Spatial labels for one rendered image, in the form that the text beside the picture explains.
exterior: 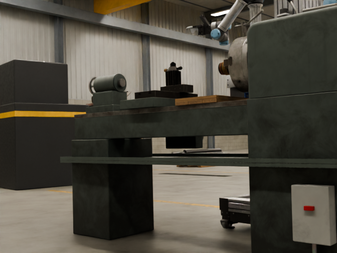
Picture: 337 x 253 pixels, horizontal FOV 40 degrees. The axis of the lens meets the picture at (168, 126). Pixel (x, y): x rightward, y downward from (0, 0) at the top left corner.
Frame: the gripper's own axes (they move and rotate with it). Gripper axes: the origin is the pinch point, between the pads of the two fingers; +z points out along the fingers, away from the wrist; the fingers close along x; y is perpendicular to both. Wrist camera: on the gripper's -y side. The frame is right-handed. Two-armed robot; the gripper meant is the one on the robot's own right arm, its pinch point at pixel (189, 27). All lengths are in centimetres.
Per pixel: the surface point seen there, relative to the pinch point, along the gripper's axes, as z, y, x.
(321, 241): -127, 120, -147
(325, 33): -130, 28, -127
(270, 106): -102, 60, -126
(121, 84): 21, 41, -77
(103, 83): 35, 39, -79
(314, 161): -125, 85, -142
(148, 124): -15, 68, -104
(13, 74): 378, 7, 155
